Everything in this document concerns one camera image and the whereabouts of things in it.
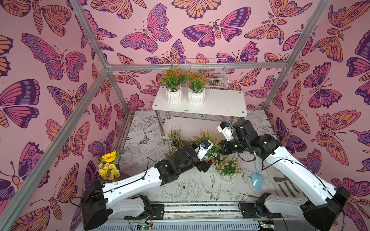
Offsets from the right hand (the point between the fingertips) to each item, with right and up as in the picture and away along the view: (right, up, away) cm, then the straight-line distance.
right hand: (215, 146), depth 71 cm
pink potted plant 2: (+8, -13, +7) cm, 17 cm away
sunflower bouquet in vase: (-49, -9, -6) cm, 51 cm away
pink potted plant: (-21, +2, +15) cm, 25 cm away
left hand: (-2, -3, -1) cm, 3 cm away
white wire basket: (+5, +40, +23) cm, 47 cm away
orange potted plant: (-3, -2, -8) cm, 9 cm away
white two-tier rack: (+3, +21, +5) cm, 22 cm away
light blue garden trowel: (+27, -21, +13) cm, 36 cm away
